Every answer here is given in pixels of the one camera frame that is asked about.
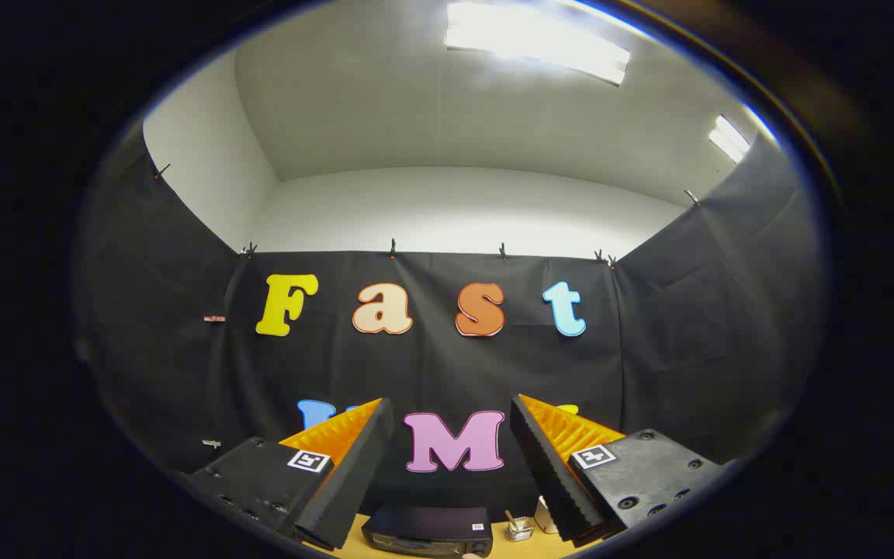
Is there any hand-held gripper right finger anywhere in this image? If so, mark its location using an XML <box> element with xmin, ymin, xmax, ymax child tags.
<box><xmin>509</xmin><ymin>394</ymin><xmax>726</xmax><ymax>548</ymax></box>

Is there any large ceiling light panel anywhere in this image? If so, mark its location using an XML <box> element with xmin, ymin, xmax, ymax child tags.
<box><xmin>445</xmin><ymin>2</ymin><xmax>632</xmax><ymax>86</ymax></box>

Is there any black toaster oven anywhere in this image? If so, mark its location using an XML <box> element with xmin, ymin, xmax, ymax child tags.
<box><xmin>362</xmin><ymin>506</ymin><xmax>494</xmax><ymax>558</ymax></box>

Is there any white bread toaster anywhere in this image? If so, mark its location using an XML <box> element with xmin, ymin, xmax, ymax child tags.
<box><xmin>534</xmin><ymin>497</ymin><xmax>561</xmax><ymax>535</ymax></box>

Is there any black backdrop cloth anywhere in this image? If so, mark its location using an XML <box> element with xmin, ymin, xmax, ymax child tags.
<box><xmin>74</xmin><ymin>124</ymin><xmax>828</xmax><ymax>513</ymax></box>

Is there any small ceiling light panel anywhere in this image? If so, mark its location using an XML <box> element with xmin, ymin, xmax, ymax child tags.
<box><xmin>709</xmin><ymin>115</ymin><xmax>750</xmax><ymax>164</ymax></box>

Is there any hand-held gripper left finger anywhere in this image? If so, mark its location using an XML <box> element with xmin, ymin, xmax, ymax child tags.
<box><xmin>185</xmin><ymin>398</ymin><xmax>395</xmax><ymax>552</ymax></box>

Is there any row of black cloth clips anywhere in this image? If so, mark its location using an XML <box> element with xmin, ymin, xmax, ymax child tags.
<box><xmin>154</xmin><ymin>161</ymin><xmax>702</xmax><ymax>269</ymax></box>

